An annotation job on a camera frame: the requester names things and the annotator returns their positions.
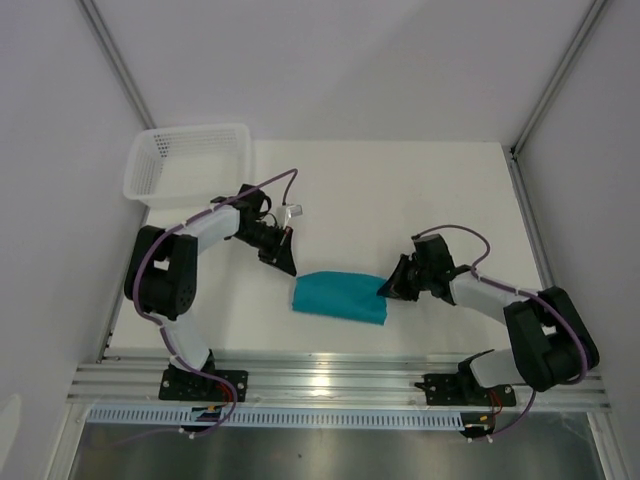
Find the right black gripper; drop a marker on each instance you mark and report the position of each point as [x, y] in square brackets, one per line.
[394, 287]

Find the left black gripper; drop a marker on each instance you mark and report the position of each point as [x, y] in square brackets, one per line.
[280, 254]

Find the teal t shirt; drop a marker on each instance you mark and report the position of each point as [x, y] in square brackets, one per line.
[341, 295]

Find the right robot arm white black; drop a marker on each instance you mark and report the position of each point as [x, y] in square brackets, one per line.
[549, 342]

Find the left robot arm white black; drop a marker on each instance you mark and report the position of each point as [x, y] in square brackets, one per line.
[162, 274]

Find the white perforated plastic basket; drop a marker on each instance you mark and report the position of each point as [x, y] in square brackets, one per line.
[175, 167]

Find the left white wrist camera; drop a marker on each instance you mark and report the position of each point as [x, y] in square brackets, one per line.
[286, 213]

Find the right aluminium side rail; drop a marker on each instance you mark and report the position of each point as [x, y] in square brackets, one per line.
[540, 256]

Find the aluminium side rail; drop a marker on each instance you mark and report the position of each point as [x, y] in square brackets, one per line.
[108, 331]
[540, 256]

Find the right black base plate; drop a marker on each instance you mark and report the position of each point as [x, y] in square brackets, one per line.
[457, 389]

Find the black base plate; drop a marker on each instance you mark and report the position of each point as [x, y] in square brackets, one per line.
[180, 385]
[457, 389]

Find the aluminium mounting rail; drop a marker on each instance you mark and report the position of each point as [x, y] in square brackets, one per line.
[276, 379]

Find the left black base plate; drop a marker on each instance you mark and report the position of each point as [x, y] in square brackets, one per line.
[180, 385]

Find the left aluminium side rail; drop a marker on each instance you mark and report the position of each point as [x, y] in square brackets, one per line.
[108, 331]

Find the right aluminium frame post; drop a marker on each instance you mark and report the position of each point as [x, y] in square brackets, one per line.
[568, 60]

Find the aluminium frame post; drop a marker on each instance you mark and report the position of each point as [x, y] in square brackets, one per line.
[113, 56]
[568, 60]

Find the white slotted cable duct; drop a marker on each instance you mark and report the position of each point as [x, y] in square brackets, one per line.
[200, 417]

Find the left aluminium frame post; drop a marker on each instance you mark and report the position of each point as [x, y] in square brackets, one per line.
[113, 56]

